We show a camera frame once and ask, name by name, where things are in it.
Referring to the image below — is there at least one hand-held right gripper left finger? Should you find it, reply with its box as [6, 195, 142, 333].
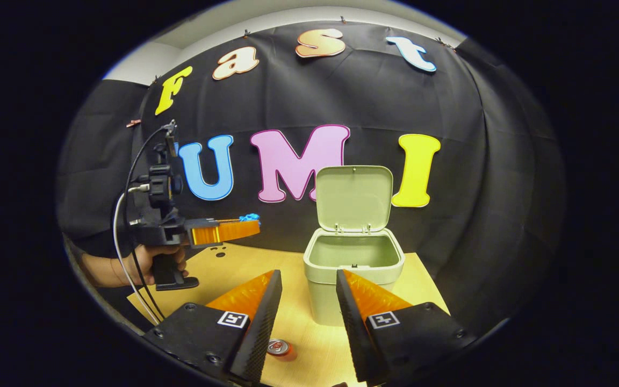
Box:
[143, 270, 283, 384]

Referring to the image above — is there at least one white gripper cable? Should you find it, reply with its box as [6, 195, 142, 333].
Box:
[113, 184, 161, 326]

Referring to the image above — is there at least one black backdrop cloth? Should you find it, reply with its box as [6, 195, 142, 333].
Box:
[56, 21, 567, 345]

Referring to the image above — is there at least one red pop can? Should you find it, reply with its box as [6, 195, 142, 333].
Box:
[266, 338, 295, 362]

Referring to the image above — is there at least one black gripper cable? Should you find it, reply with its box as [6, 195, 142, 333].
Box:
[124, 125, 166, 323]

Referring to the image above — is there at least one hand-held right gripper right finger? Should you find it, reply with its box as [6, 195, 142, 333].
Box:
[336, 270, 477, 385]

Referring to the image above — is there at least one wooden desktop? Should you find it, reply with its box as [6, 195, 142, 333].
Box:
[127, 243, 450, 387]

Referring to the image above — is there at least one pale green desktop garbage bin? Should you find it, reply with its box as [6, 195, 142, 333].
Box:
[303, 165, 406, 327]

